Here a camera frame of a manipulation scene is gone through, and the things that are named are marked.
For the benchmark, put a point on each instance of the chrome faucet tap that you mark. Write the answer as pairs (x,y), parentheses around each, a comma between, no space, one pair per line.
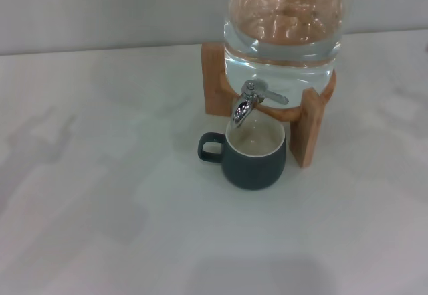
(245,106)

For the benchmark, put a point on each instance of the wooden dispenser stand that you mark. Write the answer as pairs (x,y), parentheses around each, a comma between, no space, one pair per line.
(309,131)

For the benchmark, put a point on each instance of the glass water dispenser jar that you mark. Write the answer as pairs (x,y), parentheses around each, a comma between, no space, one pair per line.
(284,34)

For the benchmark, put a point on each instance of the black cup with white interior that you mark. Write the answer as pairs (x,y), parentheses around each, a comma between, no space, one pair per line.
(255,169)

